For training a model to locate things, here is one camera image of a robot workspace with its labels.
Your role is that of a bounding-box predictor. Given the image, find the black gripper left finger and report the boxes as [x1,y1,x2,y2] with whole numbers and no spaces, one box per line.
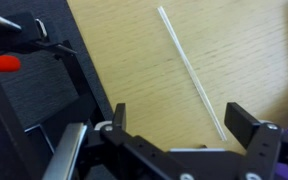
[83,102,198,180]

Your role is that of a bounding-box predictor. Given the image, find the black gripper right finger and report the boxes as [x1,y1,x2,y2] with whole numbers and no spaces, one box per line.
[224,102,284,180]

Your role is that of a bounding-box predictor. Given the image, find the thin clear drinking straw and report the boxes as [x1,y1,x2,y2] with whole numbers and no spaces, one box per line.
[156,5,228,142]

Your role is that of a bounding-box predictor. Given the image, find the black clamp with orange handle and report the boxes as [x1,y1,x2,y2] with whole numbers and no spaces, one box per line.
[0,9,78,74]

